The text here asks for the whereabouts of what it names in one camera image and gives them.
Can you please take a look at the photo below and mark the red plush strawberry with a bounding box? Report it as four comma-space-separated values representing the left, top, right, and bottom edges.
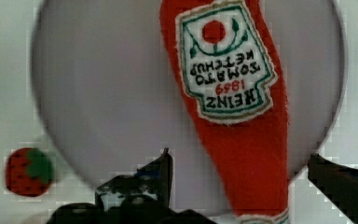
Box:
5, 147, 54, 197

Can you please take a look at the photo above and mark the red plush ketchup bottle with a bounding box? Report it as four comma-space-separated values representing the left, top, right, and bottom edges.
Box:
159, 0, 289, 224

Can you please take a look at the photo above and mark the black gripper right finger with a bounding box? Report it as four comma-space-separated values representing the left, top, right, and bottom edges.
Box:
307, 154, 358, 224

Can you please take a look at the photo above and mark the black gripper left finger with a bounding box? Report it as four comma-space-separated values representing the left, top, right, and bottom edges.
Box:
95, 147, 173, 212

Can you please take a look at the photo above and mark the grey round plate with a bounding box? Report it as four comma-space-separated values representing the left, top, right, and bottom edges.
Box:
32, 0, 344, 215

